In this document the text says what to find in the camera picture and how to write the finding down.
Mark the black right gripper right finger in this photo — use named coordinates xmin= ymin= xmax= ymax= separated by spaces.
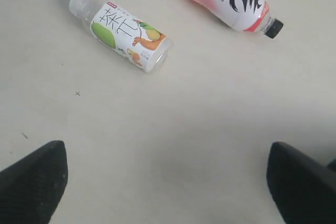
xmin=266 ymin=142 xmax=335 ymax=224

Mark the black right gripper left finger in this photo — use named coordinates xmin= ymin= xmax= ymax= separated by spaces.
xmin=1 ymin=141 xmax=68 ymax=223

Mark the green pear tea bottle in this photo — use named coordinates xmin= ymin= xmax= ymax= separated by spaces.
xmin=69 ymin=0 xmax=173 ymax=73

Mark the pink white drink bottle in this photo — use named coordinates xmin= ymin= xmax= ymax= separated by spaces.
xmin=191 ymin=0 xmax=284 ymax=39

